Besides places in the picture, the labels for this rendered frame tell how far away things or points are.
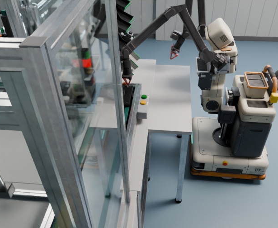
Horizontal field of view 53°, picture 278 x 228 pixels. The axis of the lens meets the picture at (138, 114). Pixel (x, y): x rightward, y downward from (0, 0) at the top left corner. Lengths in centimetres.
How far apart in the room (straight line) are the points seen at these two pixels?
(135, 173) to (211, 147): 117
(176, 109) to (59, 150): 165
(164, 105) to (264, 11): 349
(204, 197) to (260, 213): 47
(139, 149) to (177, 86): 79
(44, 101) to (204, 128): 247
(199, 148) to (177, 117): 68
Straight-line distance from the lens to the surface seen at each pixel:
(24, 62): 41
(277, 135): 342
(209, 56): 198
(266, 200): 278
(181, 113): 206
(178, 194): 250
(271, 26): 544
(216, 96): 235
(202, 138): 273
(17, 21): 108
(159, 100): 218
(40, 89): 43
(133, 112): 191
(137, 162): 171
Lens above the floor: 215
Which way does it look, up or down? 39 degrees down
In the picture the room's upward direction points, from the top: 2 degrees counter-clockwise
